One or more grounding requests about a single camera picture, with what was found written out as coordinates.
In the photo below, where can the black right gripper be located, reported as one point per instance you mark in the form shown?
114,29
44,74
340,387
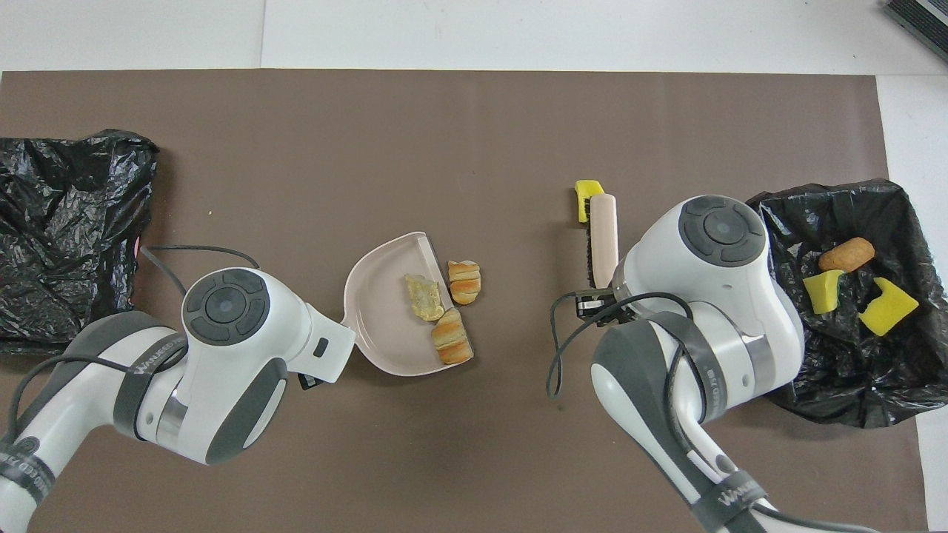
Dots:
613,317

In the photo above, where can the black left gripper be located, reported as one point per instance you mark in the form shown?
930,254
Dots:
309,381

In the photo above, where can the beige brush black bristles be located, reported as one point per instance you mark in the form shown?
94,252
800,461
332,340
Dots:
603,237

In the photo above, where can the beige plastic dustpan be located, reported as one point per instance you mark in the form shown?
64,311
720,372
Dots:
385,318

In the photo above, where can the striped orange toy croissant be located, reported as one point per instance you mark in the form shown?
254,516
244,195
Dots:
464,283
452,337

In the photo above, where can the pale foam chunk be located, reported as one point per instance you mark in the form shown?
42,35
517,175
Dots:
424,297

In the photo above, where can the small yellow sponge wedge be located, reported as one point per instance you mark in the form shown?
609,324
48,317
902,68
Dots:
820,295

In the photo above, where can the brown bread roll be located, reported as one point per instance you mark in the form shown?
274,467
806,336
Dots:
846,255

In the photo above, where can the notched yellow sponge piece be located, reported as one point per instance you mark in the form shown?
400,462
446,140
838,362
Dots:
889,311

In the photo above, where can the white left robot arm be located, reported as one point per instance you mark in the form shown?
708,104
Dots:
222,355

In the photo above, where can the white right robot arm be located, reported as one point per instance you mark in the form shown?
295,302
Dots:
703,296

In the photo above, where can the open bin black liner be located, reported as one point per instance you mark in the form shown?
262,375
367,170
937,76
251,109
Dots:
852,370

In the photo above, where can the rounded yellow sponge piece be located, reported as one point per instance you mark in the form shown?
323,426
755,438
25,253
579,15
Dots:
585,196

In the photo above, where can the brown paper table mat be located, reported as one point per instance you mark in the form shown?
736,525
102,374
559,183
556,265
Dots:
518,111

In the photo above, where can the crumpled black plastic bag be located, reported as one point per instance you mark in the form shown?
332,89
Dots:
74,192

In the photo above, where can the black ribbed device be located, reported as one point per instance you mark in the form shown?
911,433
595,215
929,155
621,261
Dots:
922,18

